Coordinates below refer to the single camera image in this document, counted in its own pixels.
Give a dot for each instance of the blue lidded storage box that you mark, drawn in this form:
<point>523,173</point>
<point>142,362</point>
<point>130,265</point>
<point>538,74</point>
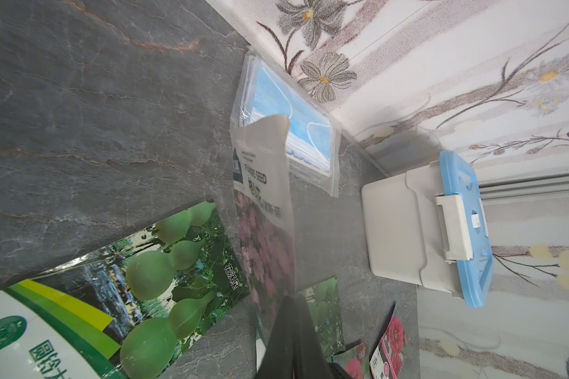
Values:
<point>427,227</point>

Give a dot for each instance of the aluminium corner frame post right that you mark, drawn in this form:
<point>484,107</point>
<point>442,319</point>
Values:
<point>553,184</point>

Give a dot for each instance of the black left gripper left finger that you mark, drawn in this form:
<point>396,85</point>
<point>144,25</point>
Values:
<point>278,359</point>

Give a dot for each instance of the red flower seed packet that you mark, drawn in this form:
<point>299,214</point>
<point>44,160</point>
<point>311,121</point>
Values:
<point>354,360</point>

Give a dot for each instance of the large green gourd seed packet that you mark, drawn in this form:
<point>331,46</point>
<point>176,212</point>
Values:
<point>127,310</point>

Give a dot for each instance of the bag of blue face masks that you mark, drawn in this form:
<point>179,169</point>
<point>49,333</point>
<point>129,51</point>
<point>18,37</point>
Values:
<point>314,138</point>

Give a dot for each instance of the pink label seed packet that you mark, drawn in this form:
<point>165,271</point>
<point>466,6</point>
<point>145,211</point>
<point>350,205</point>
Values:
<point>388,358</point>

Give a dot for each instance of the small green gourd seed packet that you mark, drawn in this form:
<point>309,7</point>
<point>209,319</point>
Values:
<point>324,306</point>

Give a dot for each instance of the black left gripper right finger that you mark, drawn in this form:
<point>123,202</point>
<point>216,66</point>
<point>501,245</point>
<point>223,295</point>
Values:
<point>308,359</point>

